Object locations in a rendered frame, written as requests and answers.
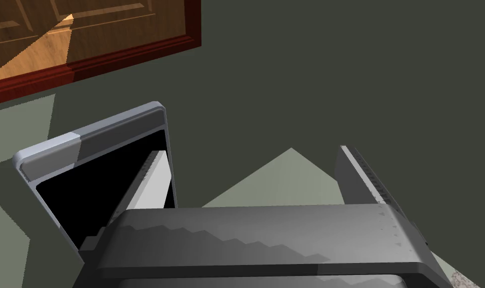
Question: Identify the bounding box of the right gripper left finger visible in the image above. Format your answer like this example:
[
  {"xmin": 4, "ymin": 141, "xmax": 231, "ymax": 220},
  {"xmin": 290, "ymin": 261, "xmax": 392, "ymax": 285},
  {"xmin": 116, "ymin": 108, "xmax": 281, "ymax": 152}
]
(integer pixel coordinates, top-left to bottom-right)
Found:
[{"xmin": 107, "ymin": 149, "xmax": 174, "ymax": 226}]

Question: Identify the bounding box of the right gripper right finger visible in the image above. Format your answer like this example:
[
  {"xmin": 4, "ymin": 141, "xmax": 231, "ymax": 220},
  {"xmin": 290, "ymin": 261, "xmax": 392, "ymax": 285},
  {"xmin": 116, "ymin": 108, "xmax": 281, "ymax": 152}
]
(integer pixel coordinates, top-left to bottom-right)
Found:
[{"xmin": 333, "ymin": 144, "xmax": 407, "ymax": 220}]

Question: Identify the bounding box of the grey appliance with black panel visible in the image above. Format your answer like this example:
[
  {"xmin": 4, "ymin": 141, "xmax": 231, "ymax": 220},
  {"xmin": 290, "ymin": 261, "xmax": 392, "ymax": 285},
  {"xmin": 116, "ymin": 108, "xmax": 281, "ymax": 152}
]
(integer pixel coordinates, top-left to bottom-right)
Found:
[{"xmin": 12, "ymin": 100, "xmax": 179, "ymax": 264}]

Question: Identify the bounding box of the brown wooden door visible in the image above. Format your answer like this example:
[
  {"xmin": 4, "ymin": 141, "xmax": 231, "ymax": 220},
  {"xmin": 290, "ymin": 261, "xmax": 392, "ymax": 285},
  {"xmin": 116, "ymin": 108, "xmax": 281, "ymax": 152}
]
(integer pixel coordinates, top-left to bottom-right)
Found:
[{"xmin": 0, "ymin": 0, "xmax": 187, "ymax": 84}]

